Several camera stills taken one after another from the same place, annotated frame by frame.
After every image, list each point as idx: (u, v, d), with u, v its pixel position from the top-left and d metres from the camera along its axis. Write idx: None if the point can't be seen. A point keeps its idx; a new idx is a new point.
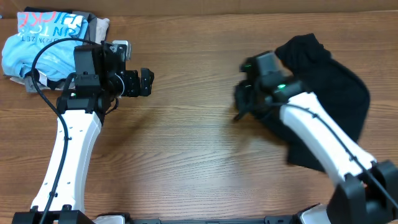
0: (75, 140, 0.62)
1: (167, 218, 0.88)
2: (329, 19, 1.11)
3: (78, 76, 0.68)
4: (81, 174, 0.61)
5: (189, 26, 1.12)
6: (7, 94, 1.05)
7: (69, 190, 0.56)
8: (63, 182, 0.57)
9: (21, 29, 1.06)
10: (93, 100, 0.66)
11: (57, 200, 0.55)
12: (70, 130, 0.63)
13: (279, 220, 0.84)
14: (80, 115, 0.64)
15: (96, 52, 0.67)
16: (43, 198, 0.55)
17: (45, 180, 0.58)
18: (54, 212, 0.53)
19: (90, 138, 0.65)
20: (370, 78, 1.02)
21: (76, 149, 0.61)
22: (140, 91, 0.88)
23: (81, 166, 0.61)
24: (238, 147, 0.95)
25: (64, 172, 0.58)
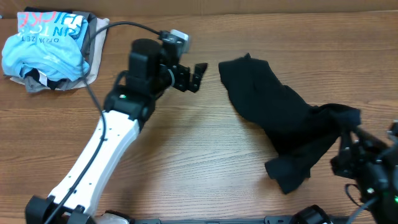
0: (110, 142, 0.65)
1: (167, 218, 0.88)
2: (329, 19, 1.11)
3: (130, 78, 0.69)
4: (105, 175, 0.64)
5: (188, 26, 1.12)
6: (7, 94, 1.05)
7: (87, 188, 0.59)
8: (86, 180, 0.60)
9: (21, 29, 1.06)
10: (139, 108, 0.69)
11: (74, 196, 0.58)
12: (108, 132, 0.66)
13: (279, 220, 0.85)
14: (122, 119, 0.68)
15: (152, 58, 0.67)
16: (63, 190, 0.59)
17: (69, 173, 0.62)
18: (67, 207, 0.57)
19: (124, 143, 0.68)
20: (370, 78, 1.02)
21: (107, 150, 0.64)
22: (189, 88, 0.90)
23: (108, 168, 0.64)
24: (238, 146, 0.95)
25: (90, 170, 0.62)
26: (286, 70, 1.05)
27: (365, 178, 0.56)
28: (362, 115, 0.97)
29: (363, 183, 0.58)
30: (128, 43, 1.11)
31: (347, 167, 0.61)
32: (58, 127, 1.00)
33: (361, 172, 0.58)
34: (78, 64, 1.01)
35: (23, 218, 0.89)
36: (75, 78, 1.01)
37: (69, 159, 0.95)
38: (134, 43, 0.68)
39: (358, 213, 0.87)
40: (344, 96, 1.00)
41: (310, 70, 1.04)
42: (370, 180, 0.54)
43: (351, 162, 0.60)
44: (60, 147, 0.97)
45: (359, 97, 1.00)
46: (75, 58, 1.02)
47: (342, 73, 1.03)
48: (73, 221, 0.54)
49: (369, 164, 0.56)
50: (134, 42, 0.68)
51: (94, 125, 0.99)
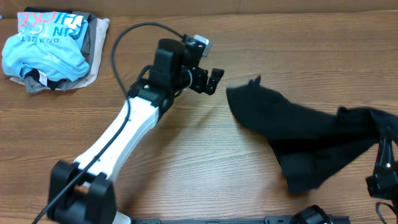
0: (133, 123, 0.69)
1: (167, 218, 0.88)
2: (329, 19, 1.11)
3: (154, 72, 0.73)
4: (125, 154, 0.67)
5: (188, 26, 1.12)
6: (7, 94, 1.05)
7: (111, 160, 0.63)
8: (110, 153, 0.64)
9: (21, 29, 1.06)
10: (160, 98, 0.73)
11: (98, 165, 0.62)
12: (132, 114, 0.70)
13: (278, 220, 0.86)
14: (145, 105, 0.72)
15: (176, 54, 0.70)
16: (88, 158, 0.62)
17: (95, 145, 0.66)
18: (91, 174, 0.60)
19: (145, 127, 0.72)
20: (370, 78, 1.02)
21: (130, 130, 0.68)
22: (205, 90, 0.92)
23: (129, 147, 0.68)
24: (238, 146, 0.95)
25: (114, 145, 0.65)
26: (286, 70, 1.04)
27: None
28: None
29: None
30: (128, 43, 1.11)
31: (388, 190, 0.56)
32: (58, 127, 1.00)
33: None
34: (78, 64, 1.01)
35: (23, 218, 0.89)
36: (75, 78, 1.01)
37: (68, 159, 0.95)
38: (160, 41, 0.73)
39: (359, 213, 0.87)
40: (344, 96, 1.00)
41: (310, 70, 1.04)
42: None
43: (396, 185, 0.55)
44: (60, 147, 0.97)
45: (359, 97, 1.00)
46: (75, 58, 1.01)
47: (342, 73, 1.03)
48: (95, 185, 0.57)
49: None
50: (160, 41, 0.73)
51: (94, 124, 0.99)
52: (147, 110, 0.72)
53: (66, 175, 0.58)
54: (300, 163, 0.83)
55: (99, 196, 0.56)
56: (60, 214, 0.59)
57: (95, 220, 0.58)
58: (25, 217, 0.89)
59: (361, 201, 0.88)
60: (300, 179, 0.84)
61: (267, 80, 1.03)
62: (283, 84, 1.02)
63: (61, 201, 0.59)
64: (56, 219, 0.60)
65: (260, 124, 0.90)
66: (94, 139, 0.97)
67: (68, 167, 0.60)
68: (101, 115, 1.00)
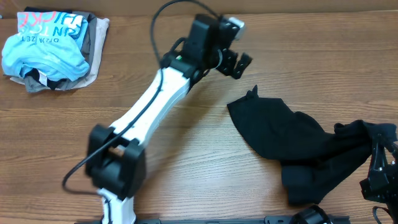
0: (165, 93, 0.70)
1: (167, 218, 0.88)
2: (329, 19, 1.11)
3: (188, 43, 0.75)
4: (155, 122, 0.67)
5: (188, 25, 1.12)
6: (6, 94, 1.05)
7: (144, 127, 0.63)
8: (143, 121, 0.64)
9: (21, 29, 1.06)
10: (192, 70, 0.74)
11: (132, 130, 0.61)
12: (163, 85, 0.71)
13: (279, 220, 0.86)
14: (176, 76, 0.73)
15: (213, 28, 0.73)
16: (122, 124, 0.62)
17: (129, 112, 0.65)
18: (125, 139, 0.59)
19: (175, 98, 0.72)
20: (370, 78, 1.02)
21: (162, 101, 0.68)
22: (232, 73, 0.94)
23: (160, 116, 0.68)
24: (238, 146, 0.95)
25: (146, 113, 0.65)
26: (286, 70, 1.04)
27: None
28: (362, 115, 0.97)
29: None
30: (128, 43, 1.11)
31: (382, 193, 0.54)
32: (58, 127, 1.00)
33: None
34: (78, 64, 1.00)
35: (23, 218, 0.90)
36: (75, 78, 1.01)
37: (68, 159, 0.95)
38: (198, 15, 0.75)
39: (358, 213, 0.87)
40: (344, 96, 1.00)
41: (310, 70, 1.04)
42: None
43: (387, 187, 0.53)
44: (60, 147, 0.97)
45: (359, 97, 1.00)
46: (75, 57, 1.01)
47: (342, 73, 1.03)
48: (129, 149, 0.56)
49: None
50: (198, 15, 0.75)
51: (94, 124, 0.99)
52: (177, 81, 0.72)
53: (103, 137, 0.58)
54: (301, 174, 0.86)
55: (133, 161, 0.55)
56: (96, 173, 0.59)
57: (130, 181, 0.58)
58: (25, 217, 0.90)
59: (360, 201, 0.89)
60: (297, 188, 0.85)
61: (267, 80, 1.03)
62: (283, 84, 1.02)
63: (99, 161, 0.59)
64: (92, 178, 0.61)
65: (264, 139, 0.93)
66: None
67: (105, 129, 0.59)
68: (101, 115, 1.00)
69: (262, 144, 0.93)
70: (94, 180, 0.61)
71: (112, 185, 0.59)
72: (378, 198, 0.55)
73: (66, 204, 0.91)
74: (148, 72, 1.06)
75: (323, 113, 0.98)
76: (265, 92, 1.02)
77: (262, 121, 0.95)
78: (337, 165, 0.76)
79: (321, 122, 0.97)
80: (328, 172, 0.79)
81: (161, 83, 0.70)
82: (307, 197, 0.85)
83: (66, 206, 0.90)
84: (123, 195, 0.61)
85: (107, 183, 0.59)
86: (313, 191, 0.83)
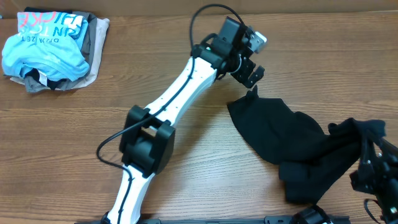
0: (194, 81, 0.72)
1: (167, 218, 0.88)
2: (329, 19, 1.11)
3: (217, 38, 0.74)
4: (185, 106, 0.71)
5: (189, 26, 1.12)
6: (6, 94, 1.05)
7: (175, 111, 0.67)
8: (173, 105, 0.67)
9: (21, 29, 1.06)
10: (221, 60, 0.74)
11: (165, 114, 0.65)
12: (194, 73, 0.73)
13: (278, 220, 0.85)
14: (205, 65, 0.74)
15: (242, 28, 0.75)
16: (156, 106, 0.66)
17: (162, 96, 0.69)
18: (158, 121, 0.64)
19: (203, 85, 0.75)
20: (370, 78, 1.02)
21: (192, 88, 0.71)
22: (244, 83, 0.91)
23: (188, 102, 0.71)
24: (238, 146, 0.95)
25: (176, 99, 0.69)
26: (286, 70, 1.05)
27: (390, 195, 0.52)
28: (362, 115, 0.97)
29: (385, 202, 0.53)
30: (128, 43, 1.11)
31: (370, 183, 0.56)
32: (58, 127, 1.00)
33: (384, 189, 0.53)
34: (78, 64, 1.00)
35: (23, 218, 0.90)
36: (75, 78, 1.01)
37: (68, 159, 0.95)
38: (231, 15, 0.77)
39: (359, 213, 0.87)
40: (344, 96, 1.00)
41: (310, 70, 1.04)
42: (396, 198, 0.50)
43: (373, 178, 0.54)
44: (60, 147, 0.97)
45: (359, 97, 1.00)
46: (75, 58, 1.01)
47: (342, 73, 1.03)
48: (161, 129, 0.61)
49: (393, 182, 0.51)
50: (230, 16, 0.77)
51: (94, 124, 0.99)
52: (207, 70, 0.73)
53: (140, 116, 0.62)
54: (296, 170, 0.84)
55: (165, 140, 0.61)
56: (130, 148, 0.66)
57: (158, 158, 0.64)
58: (25, 217, 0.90)
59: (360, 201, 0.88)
60: (295, 185, 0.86)
61: (267, 80, 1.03)
62: (283, 84, 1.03)
63: (133, 137, 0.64)
64: (127, 153, 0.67)
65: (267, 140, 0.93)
66: (93, 139, 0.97)
67: (141, 109, 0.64)
68: (101, 115, 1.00)
69: (262, 144, 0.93)
70: (127, 155, 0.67)
71: (144, 160, 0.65)
72: (367, 188, 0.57)
73: (66, 204, 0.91)
74: (148, 73, 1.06)
75: (323, 113, 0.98)
76: (265, 92, 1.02)
77: (262, 121, 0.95)
78: (330, 162, 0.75)
79: (321, 122, 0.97)
80: (321, 170, 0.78)
81: (193, 70, 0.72)
82: (305, 194, 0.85)
83: (66, 206, 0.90)
84: (151, 170, 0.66)
85: (139, 158, 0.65)
86: (310, 187, 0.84)
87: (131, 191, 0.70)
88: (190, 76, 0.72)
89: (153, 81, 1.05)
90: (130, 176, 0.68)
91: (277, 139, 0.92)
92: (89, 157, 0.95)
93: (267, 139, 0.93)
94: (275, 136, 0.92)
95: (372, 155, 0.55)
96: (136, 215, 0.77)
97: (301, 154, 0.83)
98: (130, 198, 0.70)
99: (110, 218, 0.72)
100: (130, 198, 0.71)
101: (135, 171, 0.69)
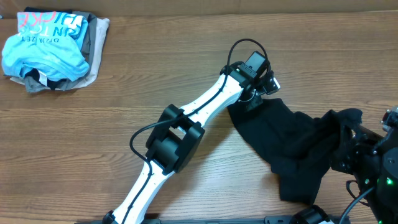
0: (224, 94, 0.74)
1: (167, 218, 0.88)
2: (329, 19, 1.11)
3: (244, 65, 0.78)
4: (211, 116, 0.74)
5: (188, 26, 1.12)
6: (6, 94, 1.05)
7: (204, 116, 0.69)
8: (204, 111, 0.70)
9: (21, 29, 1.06)
10: (247, 82, 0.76)
11: (196, 117, 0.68)
12: (224, 87, 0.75)
13: (278, 220, 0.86)
14: (234, 82, 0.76)
15: (267, 63, 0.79)
16: (189, 109, 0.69)
17: (195, 101, 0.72)
18: (190, 121, 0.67)
19: (229, 101, 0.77)
20: (370, 78, 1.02)
21: (221, 100, 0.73)
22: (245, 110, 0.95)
23: (214, 114, 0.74)
24: (238, 146, 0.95)
25: (208, 106, 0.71)
26: (286, 70, 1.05)
27: (364, 167, 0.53)
28: (362, 115, 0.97)
29: (361, 177, 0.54)
30: (128, 43, 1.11)
31: (345, 160, 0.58)
32: (58, 127, 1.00)
33: (359, 165, 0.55)
34: (78, 64, 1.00)
35: (23, 217, 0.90)
36: (75, 78, 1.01)
37: (68, 159, 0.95)
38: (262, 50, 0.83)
39: (359, 213, 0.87)
40: (344, 96, 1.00)
41: (310, 70, 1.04)
42: (369, 169, 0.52)
43: (347, 155, 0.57)
44: (60, 147, 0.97)
45: (359, 97, 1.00)
46: (75, 58, 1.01)
47: (342, 73, 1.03)
48: (193, 128, 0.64)
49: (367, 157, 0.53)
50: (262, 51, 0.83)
51: (94, 124, 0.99)
52: (236, 87, 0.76)
53: (175, 115, 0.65)
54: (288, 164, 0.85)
55: (194, 140, 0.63)
56: (158, 144, 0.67)
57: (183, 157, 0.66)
58: (25, 217, 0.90)
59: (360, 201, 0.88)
60: (287, 180, 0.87)
61: None
62: (283, 84, 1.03)
63: (163, 134, 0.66)
64: (152, 148, 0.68)
65: (266, 138, 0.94)
66: (93, 139, 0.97)
67: (175, 108, 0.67)
68: (101, 115, 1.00)
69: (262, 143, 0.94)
70: (152, 150, 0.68)
71: (168, 157, 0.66)
72: (344, 168, 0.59)
73: (66, 204, 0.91)
74: (148, 72, 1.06)
75: (323, 113, 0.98)
76: None
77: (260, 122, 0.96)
78: (315, 153, 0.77)
79: None
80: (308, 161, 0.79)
81: (223, 84, 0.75)
82: (298, 190, 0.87)
83: (66, 205, 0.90)
84: (172, 169, 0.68)
85: (164, 155, 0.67)
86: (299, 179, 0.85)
87: (147, 187, 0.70)
88: (221, 89, 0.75)
89: (153, 81, 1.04)
90: (150, 171, 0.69)
91: (276, 139, 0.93)
92: (89, 157, 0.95)
93: (268, 139, 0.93)
94: (275, 136, 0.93)
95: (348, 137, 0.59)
96: (142, 216, 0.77)
97: (292, 148, 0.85)
98: (141, 196, 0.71)
99: (115, 215, 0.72)
100: (141, 196, 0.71)
101: (156, 167, 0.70)
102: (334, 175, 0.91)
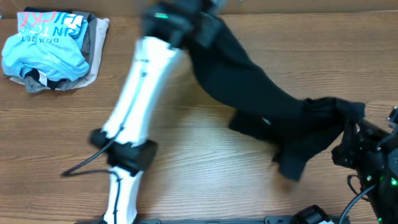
0: (150, 77, 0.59)
1: (167, 218, 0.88)
2: (329, 19, 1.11)
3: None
4: (148, 111, 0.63)
5: None
6: (6, 94, 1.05)
7: (135, 126, 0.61)
8: (134, 117, 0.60)
9: (21, 29, 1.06)
10: (185, 24, 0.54)
11: (125, 132, 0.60)
12: (148, 63, 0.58)
13: (278, 220, 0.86)
14: (160, 48, 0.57)
15: None
16: (114, 127, 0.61)
17: (116, 111, 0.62)
18: (119, 144, 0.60)
19: (163, 75, 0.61)
20: (370, 78, 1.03)
21: (147, 89, 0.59)
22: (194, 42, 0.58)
23: (148, 108, 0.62)
24: (238, 146, 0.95)
25: (135, 107, 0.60)
26: (286, 70, 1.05)
27: (365, 165, 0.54)
28: None
29: (362, 172, 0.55)
30: (128, 43, 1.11)
31: (348, 156, 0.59)
32: (58, 127, 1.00)
33: (361, 161, 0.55)
34: (78, 64, 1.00)
35: (23, 217, 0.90)
36: (75, 78, 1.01)
37: (68, 159, 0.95)
38: None
39: (359, 213, 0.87)
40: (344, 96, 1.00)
41: (310, 70, 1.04)
42: (371, 167, 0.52)
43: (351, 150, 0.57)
44: (60, 147, 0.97)
45: (359, 97, 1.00)
46: (75, 57, 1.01)
47: (342, 73, 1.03)
48: (124, 150, 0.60)
49: (369, 153, 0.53)
50: None
51: (94, 124, 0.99)
52: (163, 54, 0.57)
53: (100, 143, 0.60)
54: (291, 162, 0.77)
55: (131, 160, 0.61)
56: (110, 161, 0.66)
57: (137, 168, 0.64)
58: (25, 217, 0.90)
59: (361, 201, 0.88)
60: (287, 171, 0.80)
61: None
62: (283, 84, 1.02)
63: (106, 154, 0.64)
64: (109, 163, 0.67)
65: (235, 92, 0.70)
66: None
67: (98, 134, 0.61)
68: (101, 115, 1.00)
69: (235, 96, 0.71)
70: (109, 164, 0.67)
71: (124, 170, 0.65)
72: (347, 162, 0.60)
73: (66, 204, 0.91)
74: None
75: None
76: None
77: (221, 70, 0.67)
78: (316, 144, 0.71)
79: None
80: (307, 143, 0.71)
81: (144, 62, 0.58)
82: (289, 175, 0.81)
83: (66, 206, 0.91)
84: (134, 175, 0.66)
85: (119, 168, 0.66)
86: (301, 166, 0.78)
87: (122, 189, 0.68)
88: (143, 73, 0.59)
89: None
90: (118, 178, 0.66)
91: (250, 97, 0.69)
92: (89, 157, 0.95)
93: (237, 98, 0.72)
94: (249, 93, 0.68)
95: (351, 132, 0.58)
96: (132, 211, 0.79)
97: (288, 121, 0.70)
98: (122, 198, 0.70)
99: (107, 220, 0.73)
100: (123, 199, 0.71)
101: (122, 173, 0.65)
102: (334, 175, 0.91)
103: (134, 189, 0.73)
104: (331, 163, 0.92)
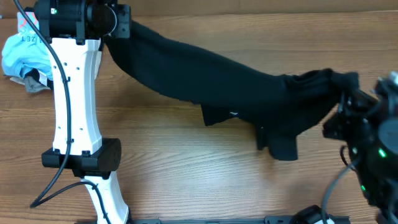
0: (75, 81, 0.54)
1: (168, 218, 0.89)
2: (329, 19, 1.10)
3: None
4: (89, 111, 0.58)
5: (188, 26, 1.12)
6: (5, 94, 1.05)
7: (81, 135, 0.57)
8: (76, 127, 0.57)
9: (22, 28, 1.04)
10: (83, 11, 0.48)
11: (76, 145, 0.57)
12: (64, 66, 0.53)
13: (278, 220, 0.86)
14: (69, 46, 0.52)
15: None
16: (62, 142, 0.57)
17: (58, 124, 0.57)
18: (74, 157, 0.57)
19: (91, 70, 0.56)
20: (370, 78, 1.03)
21: (79, 93, 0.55)
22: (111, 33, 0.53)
23: (88, 108, 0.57)
24: (238, 146, 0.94)
25: (74, 114, 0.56)
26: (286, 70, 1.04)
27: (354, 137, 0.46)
28: None
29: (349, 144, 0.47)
30: None
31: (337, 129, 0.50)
32: None
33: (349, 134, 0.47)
34: None
35: (23, 217, 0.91)
36: None
37: None
38: None
39: (358, 213, 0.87)
40: None
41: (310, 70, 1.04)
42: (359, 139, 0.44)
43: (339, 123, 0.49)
44: None
45: None
46: None
47: None
48: (84, 163, 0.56)
49: (357, 125, 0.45)
50: None
51: None
52: (77, 51, 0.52)
53: (56, 164, 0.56)
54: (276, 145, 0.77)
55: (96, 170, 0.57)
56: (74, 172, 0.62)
57: (104, 171, 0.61)
58: (25, 217, 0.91)
59: (361, 201, 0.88)
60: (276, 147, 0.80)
61: None
62: None
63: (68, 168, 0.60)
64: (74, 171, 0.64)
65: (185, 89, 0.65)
66: None
67: (51, 155, 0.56)
68: (101, 115, 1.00)
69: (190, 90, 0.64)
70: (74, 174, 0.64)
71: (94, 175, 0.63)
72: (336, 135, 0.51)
73: (66, 204, 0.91)
74: None
75: None
76: None
77: (155, 55, 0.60)
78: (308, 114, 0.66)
79: None
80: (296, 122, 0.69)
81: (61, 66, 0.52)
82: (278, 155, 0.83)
83: (66, 205, 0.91)
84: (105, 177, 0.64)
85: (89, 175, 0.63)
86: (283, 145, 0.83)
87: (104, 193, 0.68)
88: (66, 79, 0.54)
89: None
90: (93, 185, 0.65)
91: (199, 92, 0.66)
92: None
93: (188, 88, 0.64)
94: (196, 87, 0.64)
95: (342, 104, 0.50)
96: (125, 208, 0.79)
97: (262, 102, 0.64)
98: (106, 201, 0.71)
99: None
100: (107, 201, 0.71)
101: (95, 178, 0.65)
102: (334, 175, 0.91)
103: (117, 190, 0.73)
104: (331, 163, 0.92)
